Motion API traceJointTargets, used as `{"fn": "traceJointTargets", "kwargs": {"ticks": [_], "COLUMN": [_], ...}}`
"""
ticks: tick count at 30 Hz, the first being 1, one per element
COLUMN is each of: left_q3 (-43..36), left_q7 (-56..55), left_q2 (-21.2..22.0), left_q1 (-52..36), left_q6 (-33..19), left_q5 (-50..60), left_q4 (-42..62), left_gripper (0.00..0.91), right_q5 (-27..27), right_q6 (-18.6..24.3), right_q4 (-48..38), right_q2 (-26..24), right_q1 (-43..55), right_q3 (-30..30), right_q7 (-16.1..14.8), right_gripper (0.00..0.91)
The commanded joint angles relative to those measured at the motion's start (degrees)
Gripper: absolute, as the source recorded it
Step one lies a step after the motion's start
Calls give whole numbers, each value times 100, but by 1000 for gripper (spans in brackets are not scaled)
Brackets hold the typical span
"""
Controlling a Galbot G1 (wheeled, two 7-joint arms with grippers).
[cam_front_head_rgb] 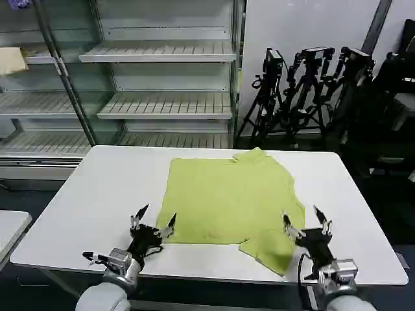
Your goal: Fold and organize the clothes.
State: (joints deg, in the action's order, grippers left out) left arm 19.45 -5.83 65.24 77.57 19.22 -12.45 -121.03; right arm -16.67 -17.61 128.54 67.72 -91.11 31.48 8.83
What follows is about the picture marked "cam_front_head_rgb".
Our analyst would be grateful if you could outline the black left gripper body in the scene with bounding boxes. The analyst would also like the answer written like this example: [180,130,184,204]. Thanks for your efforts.
[127,224,163,260]

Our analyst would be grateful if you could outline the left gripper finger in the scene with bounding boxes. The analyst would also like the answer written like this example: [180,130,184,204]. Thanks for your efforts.
[130,203,150,229]
[154,213,178,240]

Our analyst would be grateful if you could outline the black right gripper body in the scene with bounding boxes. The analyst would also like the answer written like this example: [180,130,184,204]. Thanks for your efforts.
[296,227,337,270]

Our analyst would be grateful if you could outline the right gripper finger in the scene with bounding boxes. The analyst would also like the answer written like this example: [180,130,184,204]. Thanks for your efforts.
[282,212,304,240]
[313,204,333,236]

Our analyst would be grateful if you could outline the yellow-green shirt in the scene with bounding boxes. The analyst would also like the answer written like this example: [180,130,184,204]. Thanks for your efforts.
[156,146,307,277]

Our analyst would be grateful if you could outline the open white display shelf unit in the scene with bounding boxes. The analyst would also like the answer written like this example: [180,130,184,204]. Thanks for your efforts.
[78,0,248,150]

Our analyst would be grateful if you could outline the small white side table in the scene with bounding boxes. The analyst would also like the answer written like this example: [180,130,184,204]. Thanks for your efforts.
[0,209,33,264]

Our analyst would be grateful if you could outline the glass-sided display shelf unit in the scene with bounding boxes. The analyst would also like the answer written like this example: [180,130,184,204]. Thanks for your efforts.
[0,0,98,182]

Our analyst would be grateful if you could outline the black chair and equipment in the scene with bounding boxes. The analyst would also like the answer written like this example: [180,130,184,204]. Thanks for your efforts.
[338,18,415,178]

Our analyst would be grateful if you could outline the black tripod with flat head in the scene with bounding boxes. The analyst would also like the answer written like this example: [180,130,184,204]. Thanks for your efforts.
[281,47,335,150]

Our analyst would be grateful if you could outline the grey slanted metal beam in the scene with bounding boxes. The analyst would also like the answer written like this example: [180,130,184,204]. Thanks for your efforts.
[361,0,394,54]

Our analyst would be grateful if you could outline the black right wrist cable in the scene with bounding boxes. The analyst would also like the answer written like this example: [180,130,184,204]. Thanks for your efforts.
[296,251,320,290]

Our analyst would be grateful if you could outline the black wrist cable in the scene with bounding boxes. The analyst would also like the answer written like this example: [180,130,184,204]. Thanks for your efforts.
[296,251,320,290]
[82,251,113,268]

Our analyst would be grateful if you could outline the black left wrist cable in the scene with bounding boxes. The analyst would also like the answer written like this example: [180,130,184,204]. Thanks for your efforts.
[82,251,113,268]

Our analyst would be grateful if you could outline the black tripod with box camera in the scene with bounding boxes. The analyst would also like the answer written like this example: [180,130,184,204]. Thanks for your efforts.
[235,47,293,147]

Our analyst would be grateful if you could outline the black tripod with tilted camera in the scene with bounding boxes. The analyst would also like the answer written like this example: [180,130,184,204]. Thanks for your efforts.
[326,46,379,147]

